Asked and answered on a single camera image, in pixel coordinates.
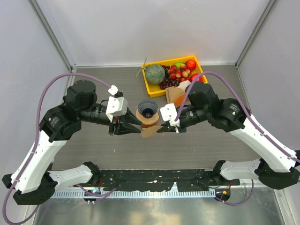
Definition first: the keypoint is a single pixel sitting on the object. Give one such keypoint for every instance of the orange coffee filter box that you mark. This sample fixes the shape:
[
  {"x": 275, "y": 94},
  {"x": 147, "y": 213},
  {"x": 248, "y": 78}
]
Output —
[{"x": 183, "y": 85}]

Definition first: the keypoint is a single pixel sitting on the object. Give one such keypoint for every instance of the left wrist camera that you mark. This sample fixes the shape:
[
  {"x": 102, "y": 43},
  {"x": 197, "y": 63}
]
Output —
[{"x": 117, "y": 105}]

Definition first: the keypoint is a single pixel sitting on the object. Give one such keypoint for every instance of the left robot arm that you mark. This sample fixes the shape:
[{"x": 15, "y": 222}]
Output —
[{"x": 37, "y": 184}]

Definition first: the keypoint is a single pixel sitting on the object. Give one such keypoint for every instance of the orange glass carafe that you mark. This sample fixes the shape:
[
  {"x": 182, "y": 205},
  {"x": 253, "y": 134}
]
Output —
[{"x": 144, "y": 126}]

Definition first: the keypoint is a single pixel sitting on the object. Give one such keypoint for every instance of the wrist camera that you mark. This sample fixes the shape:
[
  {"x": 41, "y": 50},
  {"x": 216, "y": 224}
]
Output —
[
  {"x": 117, "y": 105},
  {"x": 168, "y": 114}
]

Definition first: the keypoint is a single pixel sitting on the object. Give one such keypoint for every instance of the blue plastic dripper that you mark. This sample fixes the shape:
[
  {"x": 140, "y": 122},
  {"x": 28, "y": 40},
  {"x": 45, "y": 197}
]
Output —
[{"x": 147, "y": 108}]

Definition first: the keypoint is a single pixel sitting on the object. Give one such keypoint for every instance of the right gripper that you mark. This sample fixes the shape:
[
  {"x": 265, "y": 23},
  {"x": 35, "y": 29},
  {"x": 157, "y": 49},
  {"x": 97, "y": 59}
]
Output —
[{"x": 167, "y": 128}]

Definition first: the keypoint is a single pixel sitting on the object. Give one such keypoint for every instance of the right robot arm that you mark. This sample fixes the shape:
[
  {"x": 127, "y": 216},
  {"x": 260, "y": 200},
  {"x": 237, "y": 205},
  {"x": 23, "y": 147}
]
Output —
[{"x": 276, "y": 167}]

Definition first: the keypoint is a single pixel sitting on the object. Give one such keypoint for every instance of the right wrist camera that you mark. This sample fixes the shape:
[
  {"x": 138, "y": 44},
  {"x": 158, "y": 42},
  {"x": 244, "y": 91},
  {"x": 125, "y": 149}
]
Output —
[{"x": 168, "y": 114}]

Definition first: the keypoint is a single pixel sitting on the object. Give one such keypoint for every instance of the red apple back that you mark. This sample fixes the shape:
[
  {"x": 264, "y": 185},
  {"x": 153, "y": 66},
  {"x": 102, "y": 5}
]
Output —
[{"x": 191, "y": 65}]

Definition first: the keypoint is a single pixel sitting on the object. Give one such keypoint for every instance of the dark grape bunch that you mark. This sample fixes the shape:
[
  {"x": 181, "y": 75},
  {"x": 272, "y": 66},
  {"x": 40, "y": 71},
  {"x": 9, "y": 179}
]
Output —
[{"x": 170, "y": 80}]

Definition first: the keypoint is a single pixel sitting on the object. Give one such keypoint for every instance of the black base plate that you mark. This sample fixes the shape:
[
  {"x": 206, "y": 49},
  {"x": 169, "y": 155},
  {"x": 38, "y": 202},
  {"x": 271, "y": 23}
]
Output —
[{"x": 161, "y": 180}]

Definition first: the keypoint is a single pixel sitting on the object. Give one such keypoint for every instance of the brown paper coffee filter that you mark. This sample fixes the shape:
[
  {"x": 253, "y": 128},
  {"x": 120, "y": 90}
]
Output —
[{"x": 150, "y": 131}]

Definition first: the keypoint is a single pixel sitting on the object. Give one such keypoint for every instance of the green melon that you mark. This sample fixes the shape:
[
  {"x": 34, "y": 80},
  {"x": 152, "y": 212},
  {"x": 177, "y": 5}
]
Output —
[{"x": 154, "y": 74}]

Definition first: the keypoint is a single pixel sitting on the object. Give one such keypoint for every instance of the red apple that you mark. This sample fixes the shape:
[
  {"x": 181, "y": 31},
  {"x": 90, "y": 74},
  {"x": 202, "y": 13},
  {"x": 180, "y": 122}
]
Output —
[
  {"x": 191, "y": 65},
  {"x": 194, "y": 77}
]

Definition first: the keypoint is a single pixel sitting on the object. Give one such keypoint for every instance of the wooden ring collar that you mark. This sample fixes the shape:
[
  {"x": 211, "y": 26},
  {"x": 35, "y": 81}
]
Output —
[{"x": 147, "y": 121}]

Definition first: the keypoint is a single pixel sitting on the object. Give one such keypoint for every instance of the yellow plastic tray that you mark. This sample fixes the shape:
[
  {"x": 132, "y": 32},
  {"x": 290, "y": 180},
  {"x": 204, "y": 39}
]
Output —
[{"x": 154, "y": 90}]

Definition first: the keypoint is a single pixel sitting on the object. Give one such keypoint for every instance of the green apple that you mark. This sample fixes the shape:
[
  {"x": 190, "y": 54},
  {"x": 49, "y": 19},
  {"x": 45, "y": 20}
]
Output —
[{"x": 178, "y": 64}]

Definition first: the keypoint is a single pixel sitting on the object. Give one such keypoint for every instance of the red apple front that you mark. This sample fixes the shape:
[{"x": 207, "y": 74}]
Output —
[{"x": 194, "y": 77}]

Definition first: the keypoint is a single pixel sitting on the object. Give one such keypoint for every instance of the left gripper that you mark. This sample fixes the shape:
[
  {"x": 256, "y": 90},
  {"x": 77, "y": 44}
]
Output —
[{"x": 125, "y": 125}]

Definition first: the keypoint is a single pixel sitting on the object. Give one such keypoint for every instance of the white cable duct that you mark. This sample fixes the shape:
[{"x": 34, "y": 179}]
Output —
[{"x": 173, "y": 193}]

